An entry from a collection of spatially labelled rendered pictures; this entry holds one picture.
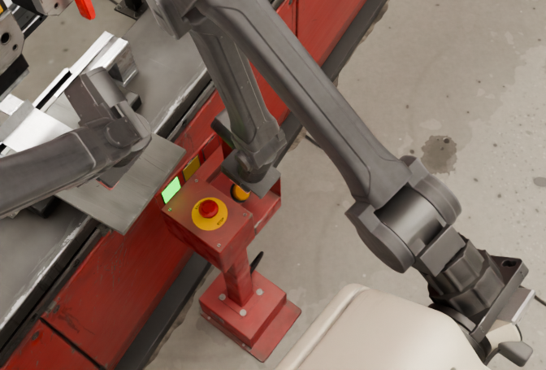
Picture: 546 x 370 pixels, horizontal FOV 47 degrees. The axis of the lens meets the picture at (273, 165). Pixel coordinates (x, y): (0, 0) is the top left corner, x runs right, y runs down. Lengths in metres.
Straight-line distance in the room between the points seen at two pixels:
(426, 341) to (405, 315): 0.03
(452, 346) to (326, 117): 0.27
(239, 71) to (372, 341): 0.43
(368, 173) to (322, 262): 1.36
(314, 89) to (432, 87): 1.78
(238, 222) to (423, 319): 0.73
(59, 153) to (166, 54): 0.67
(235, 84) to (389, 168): 0.27
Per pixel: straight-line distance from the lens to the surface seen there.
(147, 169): 1.09
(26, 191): 0.70
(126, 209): 1.06
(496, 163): 2.33
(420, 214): 0.74
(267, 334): 1.98
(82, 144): 0.78
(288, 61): 0.68
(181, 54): 1.38
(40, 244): 1.22
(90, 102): 0.88
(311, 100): 0.69
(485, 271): 0.77
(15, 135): 1.19
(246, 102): 0.92
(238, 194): 1.35
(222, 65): 0.84
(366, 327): 0.60
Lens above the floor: 1.93
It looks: 61 degrees down
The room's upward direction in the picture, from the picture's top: 2 degrees counter-clockwise
